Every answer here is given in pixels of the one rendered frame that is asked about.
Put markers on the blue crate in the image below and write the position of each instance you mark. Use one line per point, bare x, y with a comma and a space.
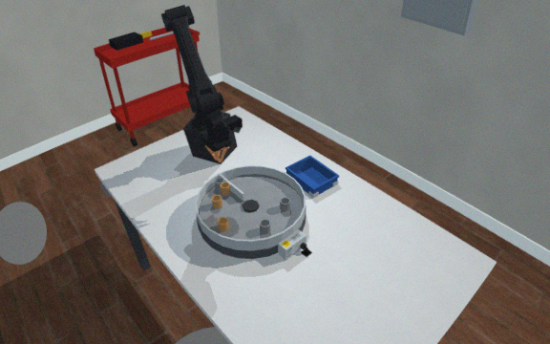
315, 178

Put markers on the grey metal ring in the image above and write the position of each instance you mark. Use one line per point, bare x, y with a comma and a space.
218, 181
265, 226
285, 204

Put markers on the bronze bushing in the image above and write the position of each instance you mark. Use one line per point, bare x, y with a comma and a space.
223, 225
225, 188
217, 201

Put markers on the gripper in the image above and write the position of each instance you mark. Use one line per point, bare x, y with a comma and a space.
212, 145

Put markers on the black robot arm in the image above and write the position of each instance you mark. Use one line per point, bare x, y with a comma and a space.
199, 91

